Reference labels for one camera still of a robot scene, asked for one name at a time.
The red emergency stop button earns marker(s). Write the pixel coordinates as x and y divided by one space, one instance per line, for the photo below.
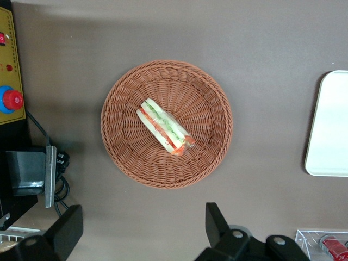
12 100

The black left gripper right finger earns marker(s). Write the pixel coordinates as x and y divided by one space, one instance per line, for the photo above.
215 225

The black fryer machine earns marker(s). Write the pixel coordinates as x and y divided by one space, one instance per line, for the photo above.
16 136

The round brown wicker basket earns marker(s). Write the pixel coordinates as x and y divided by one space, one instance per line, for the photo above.
195 89

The beige plastic serving tray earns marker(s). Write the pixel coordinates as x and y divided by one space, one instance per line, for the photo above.
329 122

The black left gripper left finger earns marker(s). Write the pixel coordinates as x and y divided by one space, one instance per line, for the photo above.
65 231

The triangle sandwich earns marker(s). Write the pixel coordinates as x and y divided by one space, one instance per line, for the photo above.
160 122

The red cola bottle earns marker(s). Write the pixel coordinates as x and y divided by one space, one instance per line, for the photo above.
334 246

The yellow control panel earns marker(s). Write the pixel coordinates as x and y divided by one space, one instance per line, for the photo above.
12 73

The red rocker switch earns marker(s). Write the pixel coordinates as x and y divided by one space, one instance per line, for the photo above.
2 39

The clear acrylic bottle rack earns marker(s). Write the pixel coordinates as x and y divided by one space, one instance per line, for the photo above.
307 239

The grey metal bracket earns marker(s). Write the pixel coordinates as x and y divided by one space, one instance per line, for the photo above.
50 176

